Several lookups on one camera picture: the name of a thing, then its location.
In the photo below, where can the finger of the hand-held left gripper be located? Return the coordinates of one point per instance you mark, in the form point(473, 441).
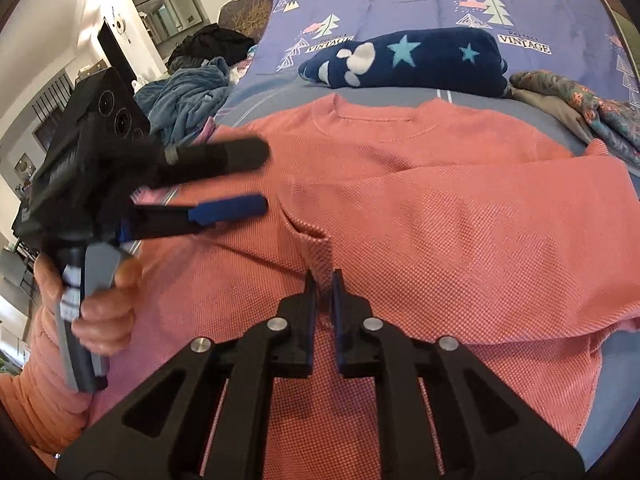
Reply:
point(225, 156)
point(230, 209)

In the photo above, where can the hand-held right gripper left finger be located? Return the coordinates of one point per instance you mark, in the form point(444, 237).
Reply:
point(311, 305)

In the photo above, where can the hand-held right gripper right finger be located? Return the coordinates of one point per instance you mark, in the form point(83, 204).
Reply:
point(338, 315)

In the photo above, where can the pink knit sweater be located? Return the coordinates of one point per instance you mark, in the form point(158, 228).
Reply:
point(450, 210)

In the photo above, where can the person's left forearm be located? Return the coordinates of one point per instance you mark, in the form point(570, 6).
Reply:
point(40, 390)

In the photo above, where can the black clothes pile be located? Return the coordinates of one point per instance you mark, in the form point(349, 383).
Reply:
point(215, 42)

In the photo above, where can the person's left hand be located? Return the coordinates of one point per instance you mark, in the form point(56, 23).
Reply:
point(107, 315)

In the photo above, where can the blue fluffy robe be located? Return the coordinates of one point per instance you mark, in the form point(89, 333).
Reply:
point(185, 95)

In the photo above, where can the brown patterned pillow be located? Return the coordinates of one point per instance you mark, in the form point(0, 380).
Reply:
point(250, 10)

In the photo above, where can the navy star print blanket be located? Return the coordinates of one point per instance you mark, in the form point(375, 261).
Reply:
point(425, 67)

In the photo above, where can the purple tree print duvet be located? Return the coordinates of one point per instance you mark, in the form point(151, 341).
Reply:
point(425, 0)

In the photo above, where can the folded floral cloth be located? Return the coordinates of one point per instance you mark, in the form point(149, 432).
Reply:
point(595, 100)

